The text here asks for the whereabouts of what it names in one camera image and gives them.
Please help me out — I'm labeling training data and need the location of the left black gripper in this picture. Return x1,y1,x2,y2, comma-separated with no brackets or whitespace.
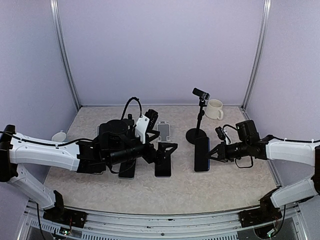
107,130,178,166

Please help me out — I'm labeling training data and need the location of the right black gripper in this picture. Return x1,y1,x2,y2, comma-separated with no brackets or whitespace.
206,139,250,162

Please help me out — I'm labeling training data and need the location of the white phone stand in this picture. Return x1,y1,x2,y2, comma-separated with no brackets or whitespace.
156,121,172,143

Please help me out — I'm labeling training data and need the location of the blue phone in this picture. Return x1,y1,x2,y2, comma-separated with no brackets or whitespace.
194,136,210,172

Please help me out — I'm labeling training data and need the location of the black phone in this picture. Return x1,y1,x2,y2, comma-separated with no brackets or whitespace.
154,163,172,178
118,161,136,180

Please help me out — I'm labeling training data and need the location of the black tripod stand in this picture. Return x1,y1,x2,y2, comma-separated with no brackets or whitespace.
185,87,210,145

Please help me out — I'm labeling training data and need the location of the silver folding phone stand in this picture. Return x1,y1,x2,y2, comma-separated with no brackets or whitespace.
96,125,100,136

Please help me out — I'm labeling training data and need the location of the black round-base phone stand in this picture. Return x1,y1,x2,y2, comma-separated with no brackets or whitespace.
127,113,135,130

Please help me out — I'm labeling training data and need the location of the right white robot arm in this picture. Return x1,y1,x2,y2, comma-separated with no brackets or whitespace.
205,120,320,227

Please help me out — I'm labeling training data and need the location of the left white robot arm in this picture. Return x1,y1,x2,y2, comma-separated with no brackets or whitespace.
0,116,178,223

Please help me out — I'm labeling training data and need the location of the cream ceramic mug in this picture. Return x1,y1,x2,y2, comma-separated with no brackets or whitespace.
205,99,224,120

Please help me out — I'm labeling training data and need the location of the light blue mug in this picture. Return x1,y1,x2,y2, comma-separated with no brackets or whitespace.
51,130,67,142

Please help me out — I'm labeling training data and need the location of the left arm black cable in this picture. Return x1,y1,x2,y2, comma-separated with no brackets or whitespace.
121,96,143,121

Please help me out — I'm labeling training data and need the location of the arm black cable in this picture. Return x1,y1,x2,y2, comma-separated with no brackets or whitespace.
121,96,143,121
222,124,316,170

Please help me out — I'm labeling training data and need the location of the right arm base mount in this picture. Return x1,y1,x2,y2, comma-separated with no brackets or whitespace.
238,207,283,228

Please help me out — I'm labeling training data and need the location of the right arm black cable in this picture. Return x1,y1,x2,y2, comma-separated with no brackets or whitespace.
222,124,316,170

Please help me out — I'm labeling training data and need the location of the front aluminium rail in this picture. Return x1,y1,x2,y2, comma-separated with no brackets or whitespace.
17,197,310,240

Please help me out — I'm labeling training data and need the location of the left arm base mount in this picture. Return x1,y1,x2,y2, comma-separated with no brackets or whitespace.
43,207,87,229

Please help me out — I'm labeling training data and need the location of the right aluminium frame post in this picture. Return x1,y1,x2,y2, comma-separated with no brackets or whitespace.
241,0,272,113

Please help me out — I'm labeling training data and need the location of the aluminium frame post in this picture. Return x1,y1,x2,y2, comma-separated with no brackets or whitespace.
49,0,82,112
241,0,272,113

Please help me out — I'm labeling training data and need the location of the left aluminium frame post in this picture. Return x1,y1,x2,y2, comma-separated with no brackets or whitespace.
49,0,82,112

